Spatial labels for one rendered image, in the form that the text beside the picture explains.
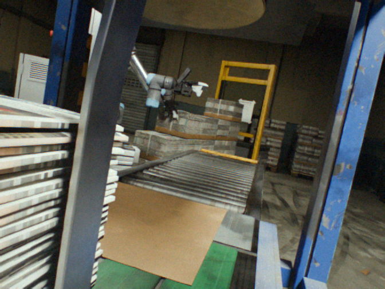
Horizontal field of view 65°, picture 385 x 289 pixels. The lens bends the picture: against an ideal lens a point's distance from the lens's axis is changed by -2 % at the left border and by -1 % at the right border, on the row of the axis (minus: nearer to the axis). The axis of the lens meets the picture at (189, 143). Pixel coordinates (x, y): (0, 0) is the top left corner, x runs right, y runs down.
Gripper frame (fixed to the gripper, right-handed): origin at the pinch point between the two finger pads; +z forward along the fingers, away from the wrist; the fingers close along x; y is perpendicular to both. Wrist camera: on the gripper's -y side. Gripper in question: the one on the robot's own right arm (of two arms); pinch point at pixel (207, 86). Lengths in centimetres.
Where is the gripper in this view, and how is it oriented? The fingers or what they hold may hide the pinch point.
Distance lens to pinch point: 179.2
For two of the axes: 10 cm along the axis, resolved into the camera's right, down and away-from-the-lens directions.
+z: 9.8, 2.0, -0.6
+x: -0.5, -0.5, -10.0
